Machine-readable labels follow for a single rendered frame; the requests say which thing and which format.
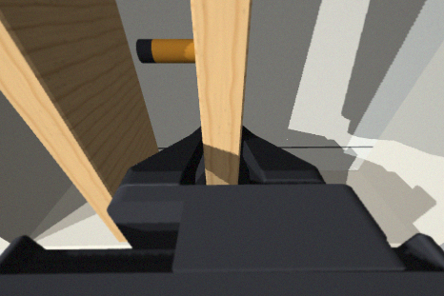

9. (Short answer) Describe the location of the light grey wall panel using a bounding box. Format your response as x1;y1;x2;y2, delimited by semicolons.
115;0;444;170

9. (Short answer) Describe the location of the light wooden shelf board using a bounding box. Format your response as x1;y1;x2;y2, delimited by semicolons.
191;0;252;185
0;0;159;242

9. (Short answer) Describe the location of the white wall rack case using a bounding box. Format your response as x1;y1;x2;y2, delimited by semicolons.
0;41;444;251

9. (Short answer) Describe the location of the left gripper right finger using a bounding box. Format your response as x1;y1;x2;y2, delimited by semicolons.
238;126;326;185

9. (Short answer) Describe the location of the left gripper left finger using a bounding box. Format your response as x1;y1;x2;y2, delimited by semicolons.
119;127;207;187

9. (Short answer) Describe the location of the brown vial with black cap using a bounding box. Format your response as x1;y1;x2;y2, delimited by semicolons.
136;39;195;64

